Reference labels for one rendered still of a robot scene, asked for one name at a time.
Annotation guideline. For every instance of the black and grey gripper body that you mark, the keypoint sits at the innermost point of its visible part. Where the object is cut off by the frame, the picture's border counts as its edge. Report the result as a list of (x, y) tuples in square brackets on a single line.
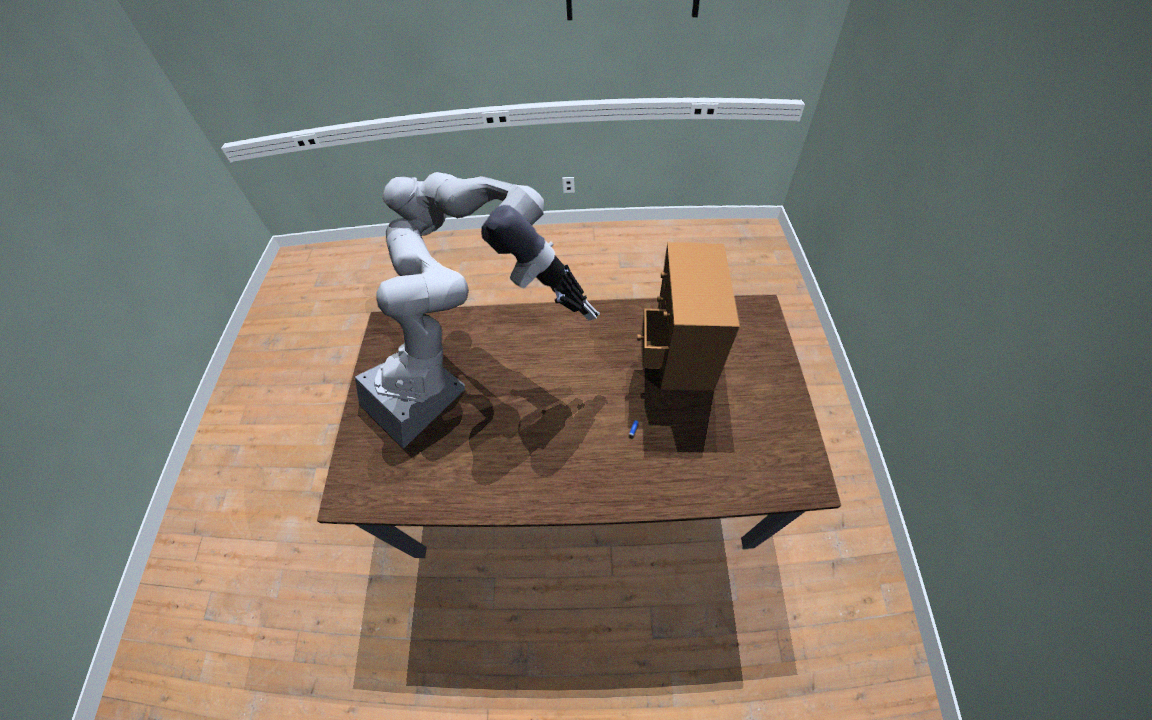
[(552, 276)]

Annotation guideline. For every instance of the wooden chest of drawers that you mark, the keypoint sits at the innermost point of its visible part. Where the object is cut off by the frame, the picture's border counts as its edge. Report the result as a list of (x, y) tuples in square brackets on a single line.
[(705, 316)]

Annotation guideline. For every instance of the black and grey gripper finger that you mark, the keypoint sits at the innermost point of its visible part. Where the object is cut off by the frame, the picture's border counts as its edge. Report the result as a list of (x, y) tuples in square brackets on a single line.
[(570, 304), (576, 288)]

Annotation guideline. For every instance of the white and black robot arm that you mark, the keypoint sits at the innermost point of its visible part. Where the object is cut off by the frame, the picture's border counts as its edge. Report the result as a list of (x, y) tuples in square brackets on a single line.
[(429, 287)]

